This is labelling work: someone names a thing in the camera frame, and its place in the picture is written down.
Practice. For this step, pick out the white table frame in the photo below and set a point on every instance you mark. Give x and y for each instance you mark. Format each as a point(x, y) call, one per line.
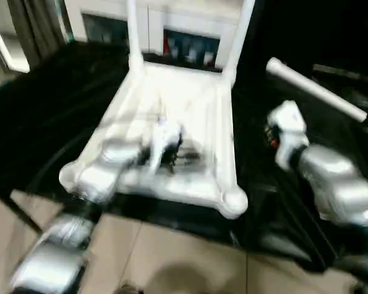
point(178, 92)

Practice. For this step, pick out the beige curtain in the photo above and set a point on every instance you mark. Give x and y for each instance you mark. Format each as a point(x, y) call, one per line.
point(40, 27)

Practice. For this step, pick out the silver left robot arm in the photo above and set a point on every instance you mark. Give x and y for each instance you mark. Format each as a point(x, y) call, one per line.
point(104, 171)

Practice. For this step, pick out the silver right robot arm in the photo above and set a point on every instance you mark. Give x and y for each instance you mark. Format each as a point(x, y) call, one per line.
point(337, 180)

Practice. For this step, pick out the dark robot lower body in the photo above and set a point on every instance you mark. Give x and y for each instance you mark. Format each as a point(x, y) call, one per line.
point(130, 289)

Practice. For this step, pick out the black metal stand leg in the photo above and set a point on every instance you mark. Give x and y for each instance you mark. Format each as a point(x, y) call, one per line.
point(24, 211)

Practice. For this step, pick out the white glass-door cabinet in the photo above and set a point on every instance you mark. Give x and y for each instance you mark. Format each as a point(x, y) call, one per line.
point(187, 21)

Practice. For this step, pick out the white door frame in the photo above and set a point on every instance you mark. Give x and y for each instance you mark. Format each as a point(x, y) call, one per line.
point(6, 43)

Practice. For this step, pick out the black work mat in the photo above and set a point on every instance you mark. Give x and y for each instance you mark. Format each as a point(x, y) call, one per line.
point(49, 122)

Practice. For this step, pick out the white plastic table leg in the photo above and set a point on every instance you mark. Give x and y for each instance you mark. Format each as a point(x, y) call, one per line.
point(316, 90)
point(239, 39)
point(135, 36)

